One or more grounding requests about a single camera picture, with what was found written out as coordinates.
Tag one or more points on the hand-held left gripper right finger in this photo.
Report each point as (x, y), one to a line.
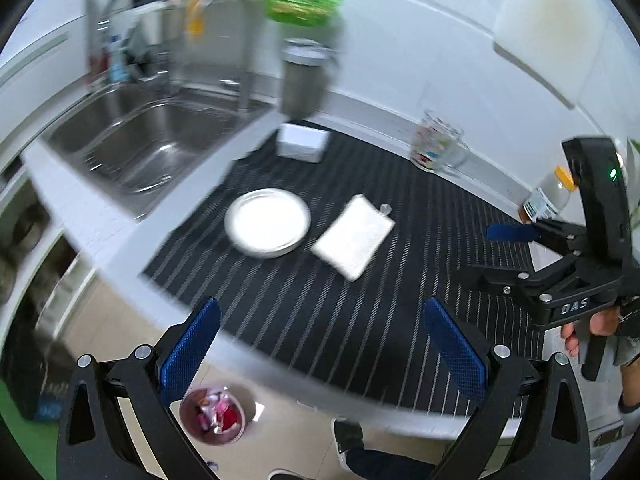
(452, 350)

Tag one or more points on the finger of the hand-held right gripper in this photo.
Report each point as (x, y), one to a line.
(510, 232)
(500, 280)

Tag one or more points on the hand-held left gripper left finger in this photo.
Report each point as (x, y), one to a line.
(192, 345)

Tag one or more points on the pink trash bin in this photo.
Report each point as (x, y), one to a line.
(187, 410)

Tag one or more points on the person's right hand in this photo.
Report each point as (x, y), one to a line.
(602, 322)

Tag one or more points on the jar with yellow lid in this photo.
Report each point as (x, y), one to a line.
(550, 195)

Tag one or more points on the printed glass mug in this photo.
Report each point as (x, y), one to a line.
(435, 145)

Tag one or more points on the black striped mat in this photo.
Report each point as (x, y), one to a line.
(325, 320)

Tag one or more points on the person's leg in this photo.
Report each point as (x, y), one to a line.
(631, 355)
(385, 465)

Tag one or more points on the person's dark shoe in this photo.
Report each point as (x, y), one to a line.
(347, 437)
(287, 475)

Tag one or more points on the white round plate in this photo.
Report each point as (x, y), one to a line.
(265, 220)

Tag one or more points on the white folded towel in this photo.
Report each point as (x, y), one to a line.
(350, 240)

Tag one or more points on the white storage rack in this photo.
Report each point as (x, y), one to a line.
(30, 270)

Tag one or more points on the green floor mat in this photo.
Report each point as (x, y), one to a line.
(30, 440)

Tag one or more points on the stainless steel sink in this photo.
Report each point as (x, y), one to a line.
(150, 135)

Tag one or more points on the white plastic box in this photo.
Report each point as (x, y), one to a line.
(300, 142)

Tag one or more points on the grey tumbler with lid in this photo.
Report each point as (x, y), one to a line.
(302, 85)

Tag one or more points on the chrome gooseneck faucet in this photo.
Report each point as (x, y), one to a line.
(245, 60)

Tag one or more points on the blue label bottle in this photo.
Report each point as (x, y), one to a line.
(117, 62)

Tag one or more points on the grey rag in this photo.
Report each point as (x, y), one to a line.
(136, 50)

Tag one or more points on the green plastic basket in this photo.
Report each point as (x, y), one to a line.
(300, 7)

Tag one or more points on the yellow hanging cloth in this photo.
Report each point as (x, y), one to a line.
(195, 17)

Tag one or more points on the white appliance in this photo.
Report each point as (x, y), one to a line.
(30, 60)

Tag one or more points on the chrome pull-down faucet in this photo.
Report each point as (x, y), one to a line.
(102, 15)

